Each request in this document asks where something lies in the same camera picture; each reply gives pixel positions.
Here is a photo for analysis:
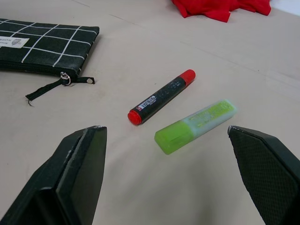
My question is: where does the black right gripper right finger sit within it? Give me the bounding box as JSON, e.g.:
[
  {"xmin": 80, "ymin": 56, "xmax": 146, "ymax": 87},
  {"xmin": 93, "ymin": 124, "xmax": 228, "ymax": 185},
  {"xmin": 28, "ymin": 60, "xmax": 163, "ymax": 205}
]
[{"xmin": 227, "ymin": 125, "xmax": 300, "ymax": 225}]

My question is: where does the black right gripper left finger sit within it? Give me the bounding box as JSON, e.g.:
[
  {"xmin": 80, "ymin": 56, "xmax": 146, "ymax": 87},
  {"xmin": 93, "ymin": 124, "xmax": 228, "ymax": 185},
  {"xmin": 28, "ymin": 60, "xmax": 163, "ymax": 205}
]
[{"xmin": 0, "ymin": 126, "xmax": 108, "ymax": 225}]

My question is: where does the black grid-pattern pencil case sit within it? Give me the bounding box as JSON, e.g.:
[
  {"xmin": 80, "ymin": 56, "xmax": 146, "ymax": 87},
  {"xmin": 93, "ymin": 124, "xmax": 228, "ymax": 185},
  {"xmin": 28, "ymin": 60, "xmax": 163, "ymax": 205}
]
[{"xmin": 0, "ymin": 18, "xmax": 100, "ymax": 108}]

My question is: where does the green highlighter pen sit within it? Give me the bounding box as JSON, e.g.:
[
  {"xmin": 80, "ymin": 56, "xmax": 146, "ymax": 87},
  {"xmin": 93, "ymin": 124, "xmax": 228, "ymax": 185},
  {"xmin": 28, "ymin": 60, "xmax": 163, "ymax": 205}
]
[{"xmin": 154, "ymin": 99, "xmax": 238, "ymax": 155}]

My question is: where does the black marker with red cap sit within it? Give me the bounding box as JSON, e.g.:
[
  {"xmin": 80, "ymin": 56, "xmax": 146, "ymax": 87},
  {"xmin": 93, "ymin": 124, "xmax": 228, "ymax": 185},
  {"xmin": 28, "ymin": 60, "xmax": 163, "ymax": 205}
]
[{"xmin": 127, "ymin": 69, "xmax": 196, "ymax": 127}]

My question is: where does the red cloth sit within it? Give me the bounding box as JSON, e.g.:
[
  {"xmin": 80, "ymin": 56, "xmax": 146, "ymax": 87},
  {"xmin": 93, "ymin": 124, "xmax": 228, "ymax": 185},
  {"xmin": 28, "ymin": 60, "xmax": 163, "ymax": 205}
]
[{"xmin": 170, "ymin": 0, "xmax": 272, "ymax": 23}]

